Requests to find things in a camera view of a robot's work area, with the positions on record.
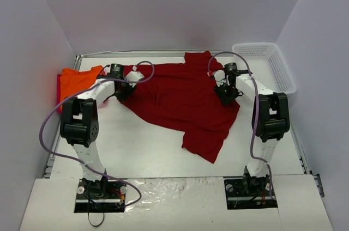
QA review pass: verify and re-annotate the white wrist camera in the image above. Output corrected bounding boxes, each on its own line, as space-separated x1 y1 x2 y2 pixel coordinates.
124 71 144 87
207 69 227 87

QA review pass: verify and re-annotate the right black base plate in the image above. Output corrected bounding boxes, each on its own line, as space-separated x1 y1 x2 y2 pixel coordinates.
224 177 278 210

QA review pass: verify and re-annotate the aluminium table frame rail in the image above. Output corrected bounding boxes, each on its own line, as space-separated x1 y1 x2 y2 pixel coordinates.
74 49 235 69

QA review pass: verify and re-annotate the folded light pink t-shirt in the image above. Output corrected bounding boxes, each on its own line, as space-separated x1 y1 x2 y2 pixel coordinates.
99 100 109 108

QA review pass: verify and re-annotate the dark red t-shirt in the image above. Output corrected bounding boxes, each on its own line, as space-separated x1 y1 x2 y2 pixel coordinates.
123 51 240 163

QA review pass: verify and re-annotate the folded orange t-shirt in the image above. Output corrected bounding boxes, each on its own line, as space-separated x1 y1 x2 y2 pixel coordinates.
60 65 105 101

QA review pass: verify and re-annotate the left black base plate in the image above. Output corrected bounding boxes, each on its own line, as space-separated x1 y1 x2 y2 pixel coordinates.
74 178 128 213

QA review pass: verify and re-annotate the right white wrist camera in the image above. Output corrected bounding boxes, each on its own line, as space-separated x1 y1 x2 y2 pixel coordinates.
207 69 227 87

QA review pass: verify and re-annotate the white plastic basket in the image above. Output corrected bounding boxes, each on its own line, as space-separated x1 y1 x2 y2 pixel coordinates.
232 42 297 95

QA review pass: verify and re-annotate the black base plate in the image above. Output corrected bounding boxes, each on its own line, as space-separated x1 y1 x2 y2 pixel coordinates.
224 177 278 210
74 178 128 213

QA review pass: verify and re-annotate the thin black cable loop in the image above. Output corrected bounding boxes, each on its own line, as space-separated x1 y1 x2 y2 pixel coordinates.
86 199 106 228

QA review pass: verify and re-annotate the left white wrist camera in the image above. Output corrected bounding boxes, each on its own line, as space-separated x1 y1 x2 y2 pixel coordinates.
124 71 144 87

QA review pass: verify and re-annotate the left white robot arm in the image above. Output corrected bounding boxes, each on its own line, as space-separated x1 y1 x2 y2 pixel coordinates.
60 64 144 197

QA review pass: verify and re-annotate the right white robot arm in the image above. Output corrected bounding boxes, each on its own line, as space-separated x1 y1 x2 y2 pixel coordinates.
210 63 290 194

